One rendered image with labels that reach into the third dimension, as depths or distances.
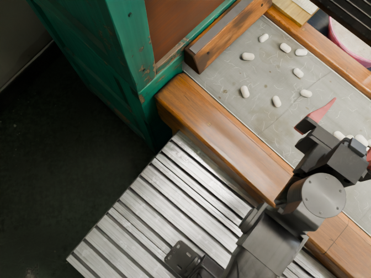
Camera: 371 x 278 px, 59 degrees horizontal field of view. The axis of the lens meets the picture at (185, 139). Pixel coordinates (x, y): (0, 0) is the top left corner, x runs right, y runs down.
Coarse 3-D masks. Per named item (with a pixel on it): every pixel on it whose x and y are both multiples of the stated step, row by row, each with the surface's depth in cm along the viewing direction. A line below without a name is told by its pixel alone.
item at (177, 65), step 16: (32, 0) 98; (48, 16) 104; (48, 32) 121; (64, 32) 104; (64, 48) 124; (80, 48) 104; (80, 64) 122; (96, 64) 104; (176, 64) 85; (96, 80) 121; (112, 80) 104; (160, 80) 85; (112, 96) 121; (128, 96) 94; (144, 96) 84; (128, 112) 121; (144, 112) 93; (144, 128) 120; (160, 128) 130; (160, 144) 149
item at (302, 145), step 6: (300, 138) 55; (306, 138) 51; (312, 138) 50; (300, 144) 54; (306, 144) 52; (312, 144) 51; (324, 144) 50; (300, 150) 56; (306, 150) 54; (330, 150) 49; (294, 174) 51; (300, 174) 50
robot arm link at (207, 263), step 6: (204, 258) 73; (198, 264) 74; (204, 264) 71; (210, 264) 72; (216, 264) 74; (198, 270) 70; (204, 270) 70; (210, 270) 71; (216, 270) 72; (222, 270) 73; (192, 276) 70; (198, 276) 68; (204, 276) 68; (210, 276) 70; (216, 276) 70
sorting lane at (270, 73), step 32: (256, 32) 96; (224, 64) 93; (256, 64) 93; (288, 64) 94; (320, 64) 94; (224, 96) 91; (256, 96) 91; (288, 96) 91; (320, 96) 91; (352, 96) 91; (256, 128) 88; (288, 128) 88; (352, 128) 89; (288, 160) 86; (352, 192) 84
